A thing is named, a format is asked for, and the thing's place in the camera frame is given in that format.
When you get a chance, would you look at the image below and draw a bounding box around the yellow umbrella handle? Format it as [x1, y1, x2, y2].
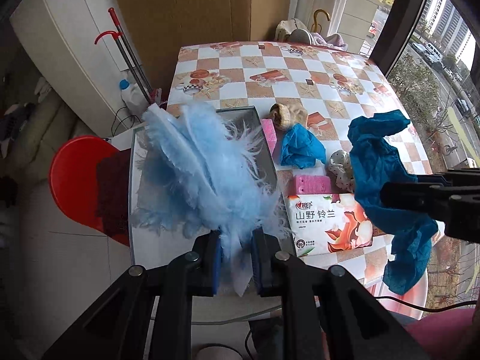
[310, 8, 332, 34]

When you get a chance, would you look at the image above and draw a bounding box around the red plastic stool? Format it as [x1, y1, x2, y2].
[48, 136, 131, 246]

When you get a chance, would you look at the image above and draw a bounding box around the white cabinet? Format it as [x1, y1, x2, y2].
[10, 0, 138, 137]

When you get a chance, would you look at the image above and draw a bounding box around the clothes pile behind table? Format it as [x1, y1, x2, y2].
[274, 19, 348, 51]

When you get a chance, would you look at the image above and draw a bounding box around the brown cardboard panel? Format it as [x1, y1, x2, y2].
[116, 0, 290, 91]

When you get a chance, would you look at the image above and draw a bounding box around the pink sponge flat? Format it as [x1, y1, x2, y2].
[293, 175, 332, 194]

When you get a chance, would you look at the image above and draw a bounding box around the white storage box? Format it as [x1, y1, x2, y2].
[128, 106, 291, 268]

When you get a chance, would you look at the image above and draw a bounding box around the black cable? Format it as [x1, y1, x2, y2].
[374, 294, 478, 313]

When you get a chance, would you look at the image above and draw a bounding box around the white detergent bottle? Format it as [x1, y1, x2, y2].
[119, 79, 149, 119]

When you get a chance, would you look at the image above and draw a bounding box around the dark blue cloth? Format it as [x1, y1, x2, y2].
[347, 110, 438, 295]

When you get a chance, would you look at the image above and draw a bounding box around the light blue feather duster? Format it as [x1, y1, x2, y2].
[132, 102, 290, 296]

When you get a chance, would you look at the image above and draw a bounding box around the beige knitted sock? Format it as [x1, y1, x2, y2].
[269, 103, 308, 132]

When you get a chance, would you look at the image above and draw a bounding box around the floral tissue pack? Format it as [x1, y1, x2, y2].
[285, 193, 374, 257]

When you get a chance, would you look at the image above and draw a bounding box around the pink sponge upright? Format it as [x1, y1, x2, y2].
[260, 119, 278, 155]

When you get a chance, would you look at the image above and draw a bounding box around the white polka dot scrunchie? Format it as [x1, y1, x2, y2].
[326, 150, 355, 193]

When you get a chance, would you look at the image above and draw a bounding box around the checkered patterned tablecloth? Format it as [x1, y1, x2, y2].
[167, 41, 432, 297]

